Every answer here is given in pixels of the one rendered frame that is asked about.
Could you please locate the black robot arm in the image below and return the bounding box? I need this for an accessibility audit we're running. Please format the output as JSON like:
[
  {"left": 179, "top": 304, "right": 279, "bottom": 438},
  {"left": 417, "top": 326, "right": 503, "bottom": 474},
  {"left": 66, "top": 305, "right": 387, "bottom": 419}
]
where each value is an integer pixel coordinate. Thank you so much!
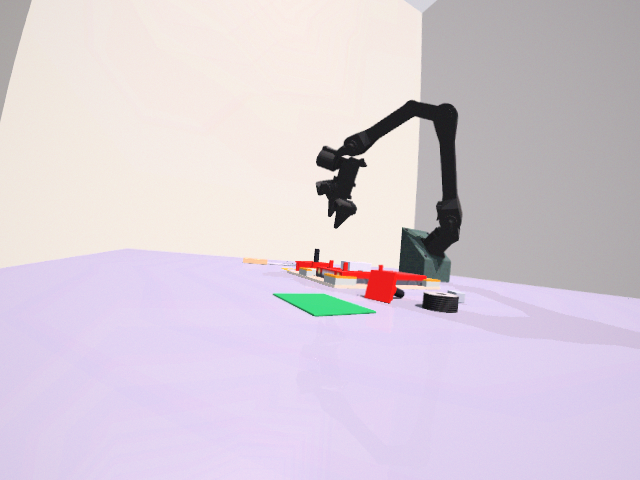
[{"left": 315, "top": 100, "right": 463, "bottom": 258}]

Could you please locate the black toy tyre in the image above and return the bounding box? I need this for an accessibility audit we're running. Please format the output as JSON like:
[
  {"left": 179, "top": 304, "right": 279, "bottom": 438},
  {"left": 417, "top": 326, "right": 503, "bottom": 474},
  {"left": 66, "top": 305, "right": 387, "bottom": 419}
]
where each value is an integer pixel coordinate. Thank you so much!
[{"left": 422, "top": 291, "right": 459, "bottom": 313}]

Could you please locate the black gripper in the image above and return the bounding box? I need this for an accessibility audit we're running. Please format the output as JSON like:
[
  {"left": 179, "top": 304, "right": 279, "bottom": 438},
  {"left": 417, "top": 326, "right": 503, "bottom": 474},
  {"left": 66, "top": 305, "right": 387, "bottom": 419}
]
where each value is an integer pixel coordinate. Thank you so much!
[{"left": 325, "top": 175, "right": 357, "bottom": 229}]

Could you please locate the green flat panel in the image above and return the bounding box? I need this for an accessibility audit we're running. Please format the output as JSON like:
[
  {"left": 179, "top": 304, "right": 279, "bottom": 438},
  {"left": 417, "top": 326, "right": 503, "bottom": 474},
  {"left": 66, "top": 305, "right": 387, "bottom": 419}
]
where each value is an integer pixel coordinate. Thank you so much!
[{"left": 272, "top": 293, "right": 376, "bottom": 317}]

